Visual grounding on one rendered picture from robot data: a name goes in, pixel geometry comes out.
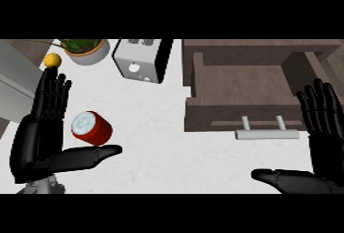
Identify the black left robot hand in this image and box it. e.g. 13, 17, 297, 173
8, 67, 125, 185

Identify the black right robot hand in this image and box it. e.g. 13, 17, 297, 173
250, 77, 344, 195

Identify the red can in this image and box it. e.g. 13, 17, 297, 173
70, 110, 114, 147

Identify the brown wooden drawer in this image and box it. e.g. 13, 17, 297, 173
184, 52, 344, 133

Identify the yellow lemon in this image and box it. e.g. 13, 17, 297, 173
44, 52, 64, 68

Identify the potted green plant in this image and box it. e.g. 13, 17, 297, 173
32, 39, 113, 66

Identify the brown wooden cabinet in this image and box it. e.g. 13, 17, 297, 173
182, 39, 344, 87

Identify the white toaster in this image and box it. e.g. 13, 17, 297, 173
113, 39, 175, 85

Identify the white drawer handle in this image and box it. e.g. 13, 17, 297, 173
234, 115, 302, 141

